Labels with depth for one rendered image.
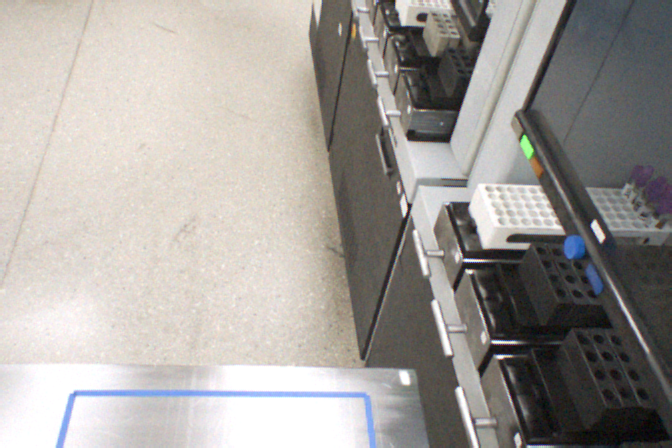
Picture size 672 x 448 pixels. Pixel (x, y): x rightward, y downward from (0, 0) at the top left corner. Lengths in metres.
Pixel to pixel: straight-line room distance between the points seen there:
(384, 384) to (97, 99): 2.04
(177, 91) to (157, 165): 0.46
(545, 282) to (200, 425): 0.50
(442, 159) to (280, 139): 1.26
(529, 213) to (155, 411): 0.63
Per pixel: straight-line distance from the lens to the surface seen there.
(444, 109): 1.36
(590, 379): 0.88
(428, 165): 1.31
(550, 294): 0.95
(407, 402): 0.84
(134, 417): 0.81
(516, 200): 1.10
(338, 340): 1.89
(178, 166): 2.36
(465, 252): 1.04
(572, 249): 0.86
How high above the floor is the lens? 1.52
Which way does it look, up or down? 43 degrees down
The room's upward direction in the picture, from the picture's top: 11 degrees clockwise
